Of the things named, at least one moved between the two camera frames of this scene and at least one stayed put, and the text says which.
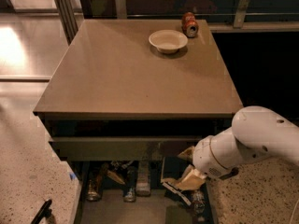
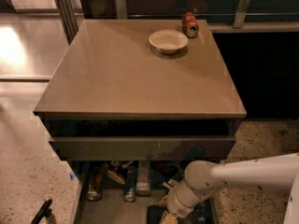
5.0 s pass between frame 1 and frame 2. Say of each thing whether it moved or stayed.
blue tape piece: stayed
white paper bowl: stayed
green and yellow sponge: moved
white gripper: moved
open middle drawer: stayed
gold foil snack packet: stayed
